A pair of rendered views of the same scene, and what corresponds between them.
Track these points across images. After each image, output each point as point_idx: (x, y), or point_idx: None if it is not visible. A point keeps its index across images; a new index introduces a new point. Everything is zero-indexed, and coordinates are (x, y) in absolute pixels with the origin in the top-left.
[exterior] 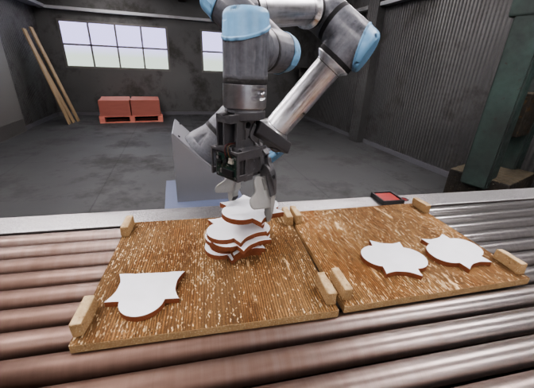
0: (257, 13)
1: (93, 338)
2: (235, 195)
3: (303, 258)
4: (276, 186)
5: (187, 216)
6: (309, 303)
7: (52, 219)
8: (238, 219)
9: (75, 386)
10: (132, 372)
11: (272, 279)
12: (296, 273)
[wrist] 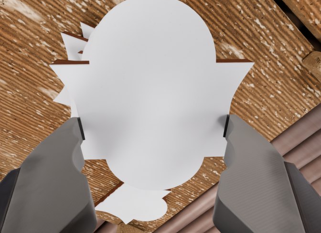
0: None
1: (152, 228)
2: (79, 132)
3: (258, 13)
4: (315, 194)
5: None
6: (302, 100)
7: None
8: (185, 181)
9: (172, 230)
10: (188, 210)
11: (234, 100)
12: (262, 63)
